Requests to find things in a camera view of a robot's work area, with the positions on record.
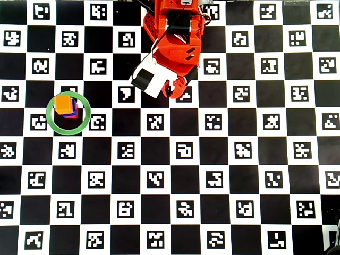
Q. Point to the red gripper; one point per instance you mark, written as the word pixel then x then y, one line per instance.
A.
pixel 177 88

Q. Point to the blue cube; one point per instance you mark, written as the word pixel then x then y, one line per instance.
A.
pixel 75 107

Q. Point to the red cube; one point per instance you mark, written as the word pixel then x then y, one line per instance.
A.
pixel 73 117

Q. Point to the orange cube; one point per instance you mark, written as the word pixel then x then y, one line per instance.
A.
pixel 63 103

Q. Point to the red lattice robot base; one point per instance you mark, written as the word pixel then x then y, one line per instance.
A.
pixel 150 26

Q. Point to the black white marker checkerboard mat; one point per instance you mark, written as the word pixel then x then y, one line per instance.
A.
pixel 186 172

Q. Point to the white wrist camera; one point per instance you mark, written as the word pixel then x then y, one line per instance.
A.
pixel 156 79

